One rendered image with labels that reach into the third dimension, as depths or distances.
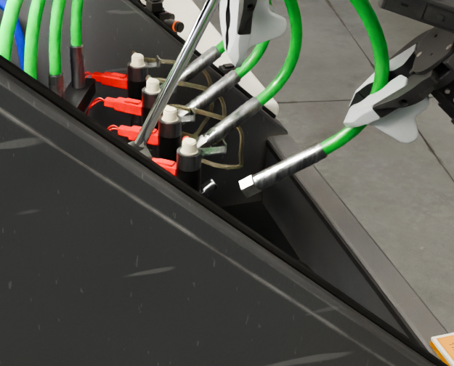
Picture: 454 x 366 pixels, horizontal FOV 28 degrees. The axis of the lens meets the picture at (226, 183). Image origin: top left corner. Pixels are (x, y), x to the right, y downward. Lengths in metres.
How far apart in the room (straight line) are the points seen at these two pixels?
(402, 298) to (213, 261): 0.49
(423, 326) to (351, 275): 0.16
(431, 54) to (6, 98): 0.42
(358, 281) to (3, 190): 0.68
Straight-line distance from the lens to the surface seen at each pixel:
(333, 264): 1.25
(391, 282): 1.14
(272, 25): 0.96
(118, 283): 0.64
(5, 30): 0.90
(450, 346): 1.04
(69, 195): 0.59
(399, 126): 0.88
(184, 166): 1.01
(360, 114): 0.87
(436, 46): 0.84
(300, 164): 0.92
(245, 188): 0.94
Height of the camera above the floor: 1.62
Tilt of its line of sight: 31 degrees down
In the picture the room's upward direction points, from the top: 3 degrees clockwise
